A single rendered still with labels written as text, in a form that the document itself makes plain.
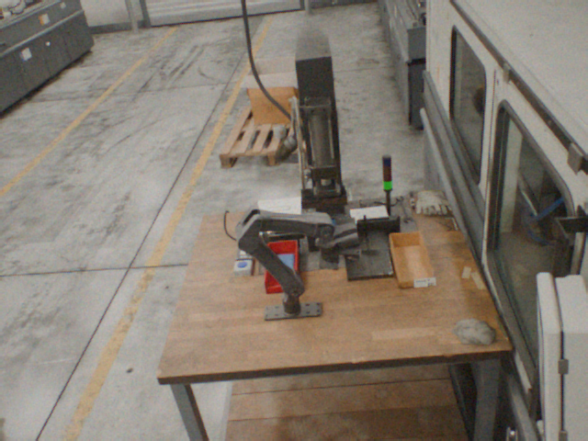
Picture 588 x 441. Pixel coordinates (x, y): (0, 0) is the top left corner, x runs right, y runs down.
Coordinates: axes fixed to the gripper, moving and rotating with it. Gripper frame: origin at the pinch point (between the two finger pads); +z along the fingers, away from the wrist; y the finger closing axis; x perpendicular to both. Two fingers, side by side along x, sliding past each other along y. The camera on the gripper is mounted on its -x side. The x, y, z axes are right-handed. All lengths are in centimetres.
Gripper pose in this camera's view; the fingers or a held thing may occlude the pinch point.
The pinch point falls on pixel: (330, 265)
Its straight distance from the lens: 194.9
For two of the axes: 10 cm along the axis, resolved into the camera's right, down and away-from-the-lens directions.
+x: -9.9, -0.3, 1.3
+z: 1.0, 4.8, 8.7
